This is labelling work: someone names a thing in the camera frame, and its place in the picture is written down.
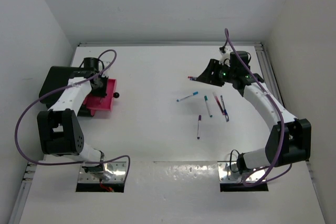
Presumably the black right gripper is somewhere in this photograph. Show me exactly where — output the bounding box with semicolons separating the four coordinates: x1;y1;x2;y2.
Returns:
197;59;236;87

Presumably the pink drawer tray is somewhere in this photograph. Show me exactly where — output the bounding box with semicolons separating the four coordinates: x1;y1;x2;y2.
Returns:
82;79;117;111

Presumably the dark blue gel pen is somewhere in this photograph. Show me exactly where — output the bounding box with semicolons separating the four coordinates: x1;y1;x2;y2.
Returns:
220;95;229;122

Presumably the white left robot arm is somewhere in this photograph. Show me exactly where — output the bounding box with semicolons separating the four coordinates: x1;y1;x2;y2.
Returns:
37;58;119;182

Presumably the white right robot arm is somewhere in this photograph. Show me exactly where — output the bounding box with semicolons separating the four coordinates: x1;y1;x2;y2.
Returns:
196;51;311;174

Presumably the black round knob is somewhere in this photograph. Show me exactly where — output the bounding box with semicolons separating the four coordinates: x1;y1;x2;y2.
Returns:
113;92;120;99

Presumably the teal cap white marker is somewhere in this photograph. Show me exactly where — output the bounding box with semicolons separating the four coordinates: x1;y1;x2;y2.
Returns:
204;95;213;118

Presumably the light blue cap marker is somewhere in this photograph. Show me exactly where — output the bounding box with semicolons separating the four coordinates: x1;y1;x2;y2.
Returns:
176;91;198;102

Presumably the black drawer cabinet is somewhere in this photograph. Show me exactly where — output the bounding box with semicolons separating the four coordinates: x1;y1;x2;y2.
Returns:
39;66;97;117

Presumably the purple cap white marker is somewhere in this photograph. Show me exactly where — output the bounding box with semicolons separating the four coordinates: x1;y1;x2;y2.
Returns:
197;115;202;140

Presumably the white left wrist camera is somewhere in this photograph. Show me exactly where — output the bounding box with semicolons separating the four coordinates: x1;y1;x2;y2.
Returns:
100;61;111;74

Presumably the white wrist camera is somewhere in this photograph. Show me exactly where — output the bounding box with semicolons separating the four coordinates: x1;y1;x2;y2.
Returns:
219;46;232;65
100;61;111;74

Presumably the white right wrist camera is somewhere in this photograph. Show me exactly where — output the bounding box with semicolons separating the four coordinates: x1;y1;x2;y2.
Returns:
219;46;232;65

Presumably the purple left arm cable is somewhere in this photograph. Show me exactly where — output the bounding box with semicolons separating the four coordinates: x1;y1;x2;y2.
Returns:
14;49;131;177

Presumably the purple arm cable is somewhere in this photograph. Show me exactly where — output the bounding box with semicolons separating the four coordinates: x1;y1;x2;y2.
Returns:
224;28;292;187
14;49;131;177

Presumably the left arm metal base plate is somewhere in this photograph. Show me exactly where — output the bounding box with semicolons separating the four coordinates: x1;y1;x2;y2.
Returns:
78;162;127;184

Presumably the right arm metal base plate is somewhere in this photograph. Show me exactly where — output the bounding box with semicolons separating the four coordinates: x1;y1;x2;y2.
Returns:
217;161;265;184

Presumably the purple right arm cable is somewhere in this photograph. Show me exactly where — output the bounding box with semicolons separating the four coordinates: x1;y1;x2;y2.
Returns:
224;28;292;187

